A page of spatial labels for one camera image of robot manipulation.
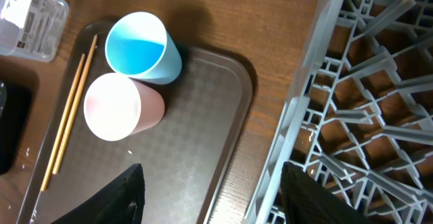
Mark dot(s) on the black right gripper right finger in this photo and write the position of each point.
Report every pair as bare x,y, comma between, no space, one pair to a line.
305,201

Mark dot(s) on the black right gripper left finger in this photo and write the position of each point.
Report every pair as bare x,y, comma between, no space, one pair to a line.
120,201

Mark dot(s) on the pink cup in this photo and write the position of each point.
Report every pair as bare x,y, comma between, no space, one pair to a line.
116,107

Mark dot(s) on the grey plastic dishwasher rack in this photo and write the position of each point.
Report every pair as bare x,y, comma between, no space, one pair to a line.
358,115

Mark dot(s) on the dark brown serving tray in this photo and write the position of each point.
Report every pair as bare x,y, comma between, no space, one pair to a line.
184,157

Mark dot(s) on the wooden chopstick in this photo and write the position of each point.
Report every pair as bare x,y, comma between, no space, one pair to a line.
62,124
74,107

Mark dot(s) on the light blue cup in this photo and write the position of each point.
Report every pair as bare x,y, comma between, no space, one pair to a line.
140,47

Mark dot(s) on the clear plastic bin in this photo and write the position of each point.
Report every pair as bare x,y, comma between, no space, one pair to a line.
32,29

